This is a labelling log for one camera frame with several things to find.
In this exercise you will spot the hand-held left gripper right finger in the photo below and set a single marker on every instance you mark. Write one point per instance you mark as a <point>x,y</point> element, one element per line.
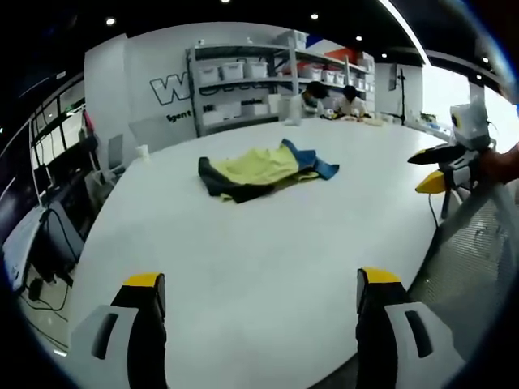
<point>389,324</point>

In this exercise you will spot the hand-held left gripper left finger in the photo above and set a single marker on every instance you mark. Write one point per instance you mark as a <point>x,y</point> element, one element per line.
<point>134,324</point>

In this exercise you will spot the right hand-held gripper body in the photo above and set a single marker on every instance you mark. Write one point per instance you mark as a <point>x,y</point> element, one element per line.
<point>470,133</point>

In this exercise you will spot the yellow and blue garment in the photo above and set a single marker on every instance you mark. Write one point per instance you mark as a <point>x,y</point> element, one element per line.
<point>265,171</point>

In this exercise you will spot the person's right hand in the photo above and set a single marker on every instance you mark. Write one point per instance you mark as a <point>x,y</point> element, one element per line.
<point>500,164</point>

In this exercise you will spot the black tripod stand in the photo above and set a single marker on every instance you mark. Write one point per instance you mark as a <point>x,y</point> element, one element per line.
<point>402,97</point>

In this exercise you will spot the grey mesh office chair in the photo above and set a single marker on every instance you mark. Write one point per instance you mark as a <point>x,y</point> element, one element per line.
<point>466,259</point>

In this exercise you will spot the black office chair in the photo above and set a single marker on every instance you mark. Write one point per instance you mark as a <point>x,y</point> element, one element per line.
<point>57,239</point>

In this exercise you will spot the white side desk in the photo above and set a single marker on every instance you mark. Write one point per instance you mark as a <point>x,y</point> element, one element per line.
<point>20,247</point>

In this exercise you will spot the grey metal storage shelf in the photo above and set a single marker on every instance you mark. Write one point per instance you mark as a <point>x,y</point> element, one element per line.
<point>280,79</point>

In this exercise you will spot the white storage bin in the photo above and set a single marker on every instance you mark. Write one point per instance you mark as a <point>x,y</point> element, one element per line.
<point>256,68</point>
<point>232,69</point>
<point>208,73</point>

